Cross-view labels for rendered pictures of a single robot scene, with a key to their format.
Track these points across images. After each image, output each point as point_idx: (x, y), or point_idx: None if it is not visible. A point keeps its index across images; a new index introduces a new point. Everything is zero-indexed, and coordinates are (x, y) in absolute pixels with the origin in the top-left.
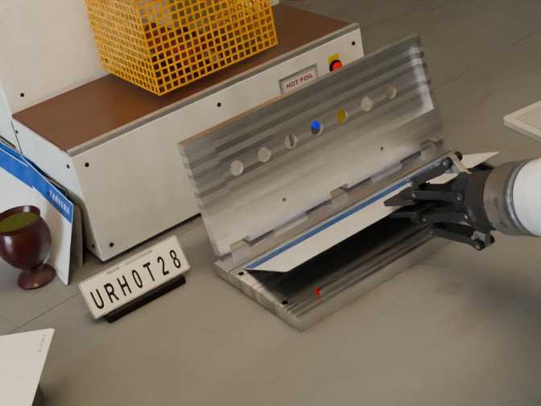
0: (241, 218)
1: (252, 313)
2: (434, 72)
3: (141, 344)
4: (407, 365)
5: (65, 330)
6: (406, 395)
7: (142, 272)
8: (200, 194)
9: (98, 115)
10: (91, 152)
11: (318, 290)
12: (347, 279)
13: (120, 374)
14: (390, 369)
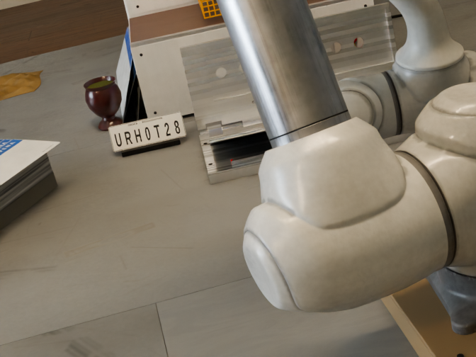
0: (217, 108)
1: (196, 168)
2: (463, 44)
3: (126, 171)
4: (245, 215)
5: (98, 156)
6: (227, 230)
7: (152, 130)
8: (188, 84)
9: (168, 26)
10: (145, 47)
11: (231, 160)
12: (256, 159)
13: (102, 183)
14: (234, 214)
